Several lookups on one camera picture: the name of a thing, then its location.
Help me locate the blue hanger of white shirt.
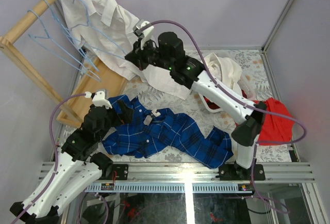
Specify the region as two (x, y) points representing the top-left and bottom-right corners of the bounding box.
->
(39, 0), (99, 78)

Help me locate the blue plaid shirt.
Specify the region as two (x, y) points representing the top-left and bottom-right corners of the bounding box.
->
(102, 95), (233, 169)

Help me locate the white plastic basket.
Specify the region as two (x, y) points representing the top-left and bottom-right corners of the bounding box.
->
(201, 50), (256, 114)

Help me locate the wooden clothes rack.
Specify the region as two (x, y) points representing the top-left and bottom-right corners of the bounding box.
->
(0, 0), (129, 128)

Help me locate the floral table cover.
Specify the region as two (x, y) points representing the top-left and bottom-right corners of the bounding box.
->
(77, 48), (292, 163)

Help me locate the red black plaid shirt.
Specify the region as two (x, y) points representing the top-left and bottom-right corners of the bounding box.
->
(199, 90), (257, 113)

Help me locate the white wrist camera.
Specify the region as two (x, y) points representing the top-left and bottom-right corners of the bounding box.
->
(133, 20), (154, 49)
(85, 89), (112, 109)

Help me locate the light blue wire hanger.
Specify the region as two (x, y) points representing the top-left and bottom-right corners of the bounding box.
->
(27, 10), (101, 82)

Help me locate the white long-sleeve shirt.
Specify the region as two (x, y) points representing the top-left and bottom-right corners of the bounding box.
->
(204, 53), (242, 96)

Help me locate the red cloth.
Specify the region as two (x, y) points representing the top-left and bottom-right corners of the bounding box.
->
(258, 98), (294, 146)

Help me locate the aluminium rail frame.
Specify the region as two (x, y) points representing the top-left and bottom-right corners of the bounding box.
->
(33, 154), (330, 224)

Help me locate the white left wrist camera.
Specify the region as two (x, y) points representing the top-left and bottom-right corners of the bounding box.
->
(85, 89), (112, 109)

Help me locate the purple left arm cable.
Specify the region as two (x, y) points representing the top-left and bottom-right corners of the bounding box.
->
(7, 92), (91, 224)

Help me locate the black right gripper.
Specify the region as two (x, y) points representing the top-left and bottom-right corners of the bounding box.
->
(125, 35), (173, 71)

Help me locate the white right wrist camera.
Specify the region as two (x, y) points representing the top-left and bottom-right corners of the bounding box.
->
(133, 20), (154, 49)

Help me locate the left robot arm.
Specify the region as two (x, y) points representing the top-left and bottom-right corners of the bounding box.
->
(10, 100), (134, 223)

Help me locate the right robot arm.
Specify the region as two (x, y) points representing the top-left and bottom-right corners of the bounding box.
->
(125, 31), (267, 180)

